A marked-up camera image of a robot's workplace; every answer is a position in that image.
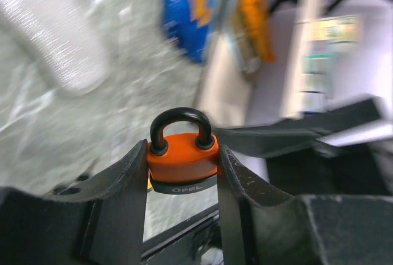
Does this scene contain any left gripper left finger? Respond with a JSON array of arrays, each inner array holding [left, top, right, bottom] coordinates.
[[1, 140, 147, 264]]

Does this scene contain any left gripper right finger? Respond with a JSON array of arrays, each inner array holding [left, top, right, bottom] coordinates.
[[217, 146, 392, 264]]

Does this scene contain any orange black small padlock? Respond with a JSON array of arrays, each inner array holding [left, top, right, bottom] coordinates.
[[147, 107, 219, 195]]

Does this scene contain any black folding stand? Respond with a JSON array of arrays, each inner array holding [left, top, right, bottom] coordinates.
[[213, 96, 383, 158]]

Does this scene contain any white cardboard box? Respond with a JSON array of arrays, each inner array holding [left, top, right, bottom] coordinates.
[[195, 0, 392, 126]]

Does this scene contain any blue Doritos chip bag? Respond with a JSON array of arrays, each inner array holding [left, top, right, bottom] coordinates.
[[162, 0, 217, 64]]

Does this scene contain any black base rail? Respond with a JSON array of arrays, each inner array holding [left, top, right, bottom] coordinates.
[[141, 204, 222, 265]]

